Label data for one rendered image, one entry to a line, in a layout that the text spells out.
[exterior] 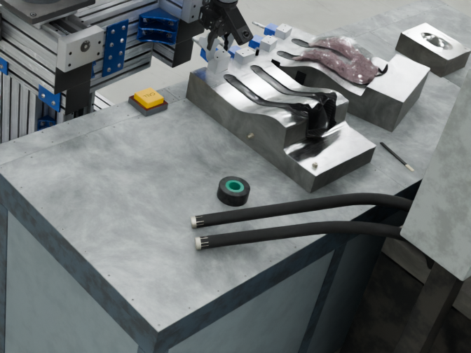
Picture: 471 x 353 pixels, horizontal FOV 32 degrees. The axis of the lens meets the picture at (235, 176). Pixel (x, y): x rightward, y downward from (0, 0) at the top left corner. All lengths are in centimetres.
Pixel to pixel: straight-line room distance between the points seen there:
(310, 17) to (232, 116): 259
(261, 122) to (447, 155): 77
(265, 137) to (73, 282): 64
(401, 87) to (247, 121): 52
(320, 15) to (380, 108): 244
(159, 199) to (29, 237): 34
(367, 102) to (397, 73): 16
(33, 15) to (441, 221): 118
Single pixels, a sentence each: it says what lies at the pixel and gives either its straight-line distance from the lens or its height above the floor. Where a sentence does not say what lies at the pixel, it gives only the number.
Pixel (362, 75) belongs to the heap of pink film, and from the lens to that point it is 257.
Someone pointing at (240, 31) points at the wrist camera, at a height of 106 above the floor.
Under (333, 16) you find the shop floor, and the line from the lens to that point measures 493.
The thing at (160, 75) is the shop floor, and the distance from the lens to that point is 403.
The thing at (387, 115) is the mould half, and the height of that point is 85.
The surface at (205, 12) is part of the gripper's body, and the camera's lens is 232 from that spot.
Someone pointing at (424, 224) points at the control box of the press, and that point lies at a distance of 168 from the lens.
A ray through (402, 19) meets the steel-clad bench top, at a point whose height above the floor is 80.
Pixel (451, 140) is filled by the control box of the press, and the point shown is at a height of 133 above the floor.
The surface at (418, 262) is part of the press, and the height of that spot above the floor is 77.
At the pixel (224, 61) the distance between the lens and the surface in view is 239.
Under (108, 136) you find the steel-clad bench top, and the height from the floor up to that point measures 80.
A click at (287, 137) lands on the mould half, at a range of 219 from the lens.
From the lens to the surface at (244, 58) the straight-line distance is 247.
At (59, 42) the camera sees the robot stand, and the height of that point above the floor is 99.
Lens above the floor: 214
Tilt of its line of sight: 38 degrees down
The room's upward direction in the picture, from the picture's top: 13 degrees clockwise
